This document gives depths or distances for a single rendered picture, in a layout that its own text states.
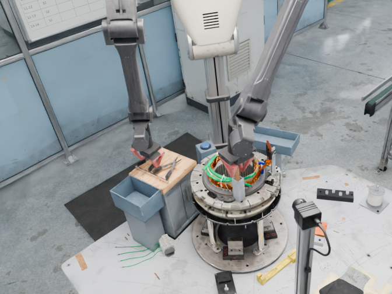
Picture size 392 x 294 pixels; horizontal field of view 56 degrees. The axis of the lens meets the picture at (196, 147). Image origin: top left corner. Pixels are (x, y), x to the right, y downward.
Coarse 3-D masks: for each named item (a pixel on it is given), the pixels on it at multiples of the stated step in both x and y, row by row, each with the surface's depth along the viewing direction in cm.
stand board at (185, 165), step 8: (168, 152) 156; (168, 160) 152; (176, 160) 151; (184, 160) 150; (192, 160) 150; (144, 168) 150; (168, 168) 148; (184, 168) 146; (192, 168) 149; (136, 176) 146; (144, 176) 146; (160, 176) 144; (176, 176) 143; (152, 184) 141; (160, 184) 140; (168, 184) 140
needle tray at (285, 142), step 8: (256, 128) 165; (264, 128) 163; (272, 128) 161; (256, 136) 164; (264, 136) 163; (272, 136) 163; (280, 136) 161; (288, 136) 159; (296, 136) 157; (256, 144) 156; (264, 144) 154; (272, 144) 152; (280, 144) 158; (288, 144) 157; (296, 144) 154; (264, 152) 159; (280, 152) 152; (288, 152) 150; (280, 160) 165; (280, 168) 168
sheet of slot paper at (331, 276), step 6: (330, 276) 132; (336, 276) 132; (372, 276) 130; (324, 282) 130; (330, 282) 130; (372, 282) 128; (318, 288) 129; (366, 288) 127; (372, 288) 126; (384, 288) 126; (390, 288) 125
